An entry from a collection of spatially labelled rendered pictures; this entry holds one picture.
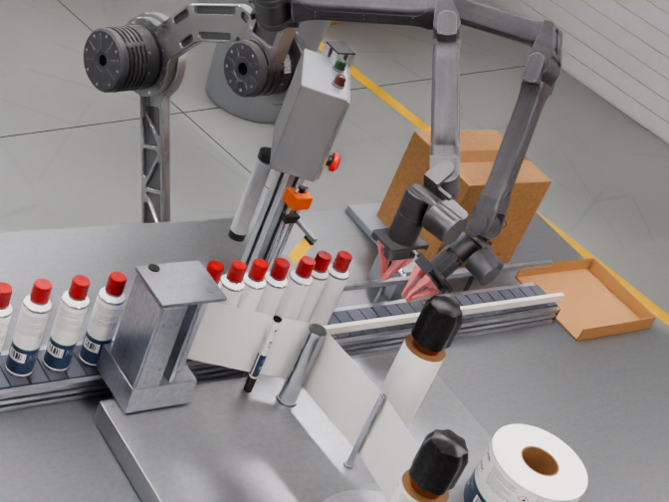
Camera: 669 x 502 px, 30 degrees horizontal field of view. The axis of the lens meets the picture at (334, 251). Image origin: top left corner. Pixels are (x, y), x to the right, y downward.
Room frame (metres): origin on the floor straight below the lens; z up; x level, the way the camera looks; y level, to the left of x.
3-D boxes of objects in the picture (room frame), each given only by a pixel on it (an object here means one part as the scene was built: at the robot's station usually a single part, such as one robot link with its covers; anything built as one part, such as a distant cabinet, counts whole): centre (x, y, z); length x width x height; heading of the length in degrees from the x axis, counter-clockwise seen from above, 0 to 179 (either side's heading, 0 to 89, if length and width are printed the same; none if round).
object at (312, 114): (2.20, 0.15, 1.38); 0.17 x 0.10 x 0.19; 12
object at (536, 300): (2.41, -0.21, 0.90); 1.07 x 0.01 x 0.02; 137
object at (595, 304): (2.95, -0.67, 0.85); 0.30 x 0.26 x 0.04; 137
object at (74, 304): (1.81, 0.40, 0.98); 0.05 x 0.05 x 0.20
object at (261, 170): (2.17, 0.20, 1.18); 0.04 x 0.04 x 0.21
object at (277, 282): (2.14, 0.09, 0.98); 0.05 x 0.05 x 0.20
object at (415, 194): (2.07, -0.11, 1.36); 0.07 x 0.06 x 0.07; 59
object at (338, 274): (2.26, -0.02, 0.98); 0.05 x 0.05 x 0.20
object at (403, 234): (2.08, -0.11, 1.30); 0.10 x 0.07 x 0.07; 139
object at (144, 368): (1.85, 0.23, 1.01); 0.14 x 0.13 x 0.26; 137
